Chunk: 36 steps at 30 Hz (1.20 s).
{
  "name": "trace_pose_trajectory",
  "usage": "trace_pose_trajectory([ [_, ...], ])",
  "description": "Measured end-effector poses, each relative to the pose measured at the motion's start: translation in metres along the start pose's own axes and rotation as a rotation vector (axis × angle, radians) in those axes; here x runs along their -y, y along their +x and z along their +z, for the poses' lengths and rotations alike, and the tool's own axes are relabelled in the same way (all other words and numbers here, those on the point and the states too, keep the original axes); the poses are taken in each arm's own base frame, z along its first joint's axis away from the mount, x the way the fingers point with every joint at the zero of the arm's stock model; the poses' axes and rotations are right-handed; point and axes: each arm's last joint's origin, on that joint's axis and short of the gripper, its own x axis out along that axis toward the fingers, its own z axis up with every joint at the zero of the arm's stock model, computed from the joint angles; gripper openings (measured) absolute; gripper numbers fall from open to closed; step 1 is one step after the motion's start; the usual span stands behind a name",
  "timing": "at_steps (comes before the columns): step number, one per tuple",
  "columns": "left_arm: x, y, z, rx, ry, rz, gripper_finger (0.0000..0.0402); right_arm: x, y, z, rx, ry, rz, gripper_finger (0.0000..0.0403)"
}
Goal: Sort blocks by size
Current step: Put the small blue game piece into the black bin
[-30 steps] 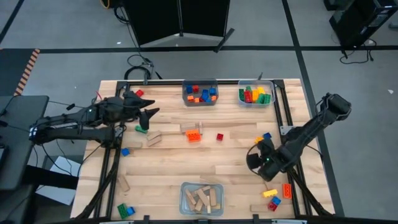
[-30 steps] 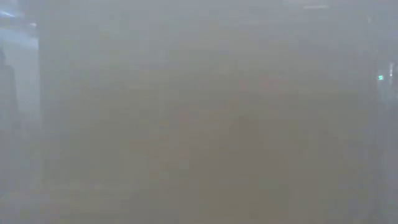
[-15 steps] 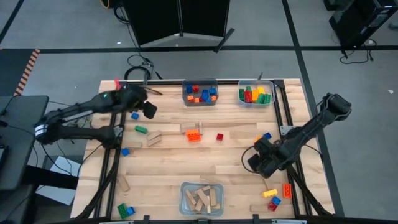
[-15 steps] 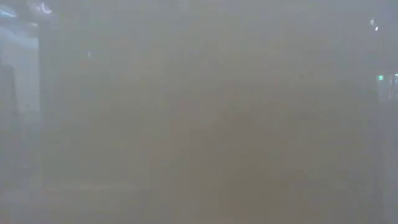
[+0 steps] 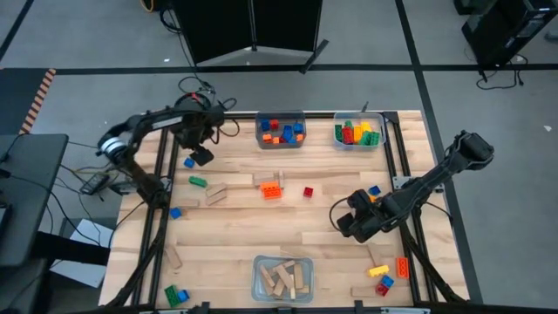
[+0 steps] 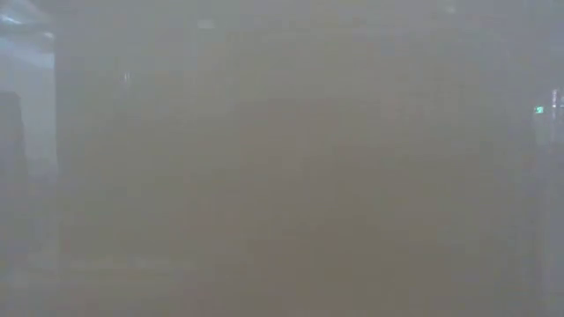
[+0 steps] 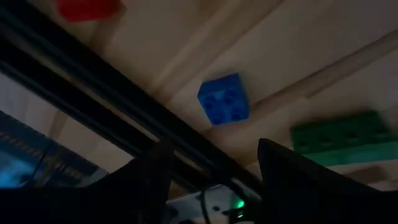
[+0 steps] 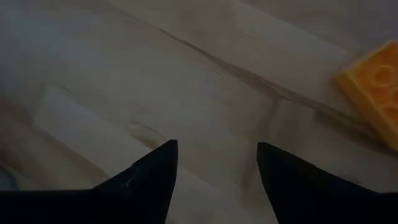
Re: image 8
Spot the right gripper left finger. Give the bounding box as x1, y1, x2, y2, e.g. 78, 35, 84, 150
0, 139, 179, 224

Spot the yellow toy brick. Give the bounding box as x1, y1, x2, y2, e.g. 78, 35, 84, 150
335, 39, 398, 153

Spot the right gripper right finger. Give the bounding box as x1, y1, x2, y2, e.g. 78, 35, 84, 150
256, 141, 398, 224

